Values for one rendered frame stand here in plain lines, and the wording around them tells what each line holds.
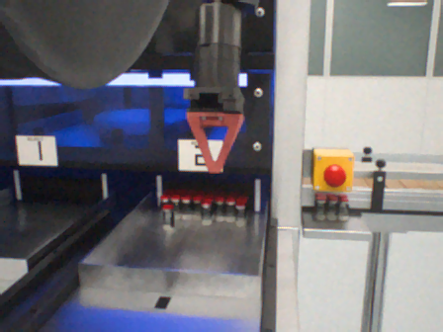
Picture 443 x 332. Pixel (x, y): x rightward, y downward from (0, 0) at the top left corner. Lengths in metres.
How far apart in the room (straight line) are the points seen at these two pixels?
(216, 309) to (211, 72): 0.30
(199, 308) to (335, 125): 4.98
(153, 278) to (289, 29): 0.47
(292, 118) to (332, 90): 4.65
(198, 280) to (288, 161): 0.31
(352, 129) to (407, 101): 0.74
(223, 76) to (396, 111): 5.12
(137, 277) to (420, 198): 0.61
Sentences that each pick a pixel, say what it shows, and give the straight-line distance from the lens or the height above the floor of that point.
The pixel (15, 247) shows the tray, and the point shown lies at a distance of 0.81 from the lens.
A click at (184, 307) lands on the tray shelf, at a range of 0.57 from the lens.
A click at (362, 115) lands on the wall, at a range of 5.50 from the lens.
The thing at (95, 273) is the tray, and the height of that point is 0.90.
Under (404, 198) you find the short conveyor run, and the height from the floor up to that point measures 0.92.
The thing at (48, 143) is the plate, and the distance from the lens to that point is 0.90.
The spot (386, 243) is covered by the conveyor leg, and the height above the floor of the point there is 0.80.
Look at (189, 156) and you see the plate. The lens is 0.80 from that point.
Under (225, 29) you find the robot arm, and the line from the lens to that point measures 0.52.
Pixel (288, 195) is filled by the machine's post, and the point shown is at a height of 0.95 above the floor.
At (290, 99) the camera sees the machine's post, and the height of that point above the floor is 1.13.
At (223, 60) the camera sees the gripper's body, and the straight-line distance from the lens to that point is 0.51.
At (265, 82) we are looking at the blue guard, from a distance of 0.76.
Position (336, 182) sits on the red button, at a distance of 0.76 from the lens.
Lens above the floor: 1.19
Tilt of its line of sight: 13 degrees down
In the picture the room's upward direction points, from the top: straight up
